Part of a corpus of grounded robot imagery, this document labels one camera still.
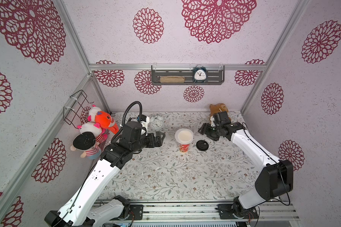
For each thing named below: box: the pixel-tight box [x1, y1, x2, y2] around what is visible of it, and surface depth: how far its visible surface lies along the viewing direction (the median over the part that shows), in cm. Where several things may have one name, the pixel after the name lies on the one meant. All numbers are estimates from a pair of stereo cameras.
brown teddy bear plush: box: [209, 103, 229, 120], surface depth 115 cm
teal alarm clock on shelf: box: [192, 66, 208, 83], surface depth 92 cm
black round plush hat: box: [72, 131, 97, 151], surface depth 78 cm
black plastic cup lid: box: [196, 139, 209, 152], surface depth 102 cm
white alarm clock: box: [149, 113, 164, 131], surface depth 105 cm
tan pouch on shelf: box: [159, 75, 186, 84], surface depth 91 cm
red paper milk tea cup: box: [174, 128, 194, 154], surface depth 88 cm
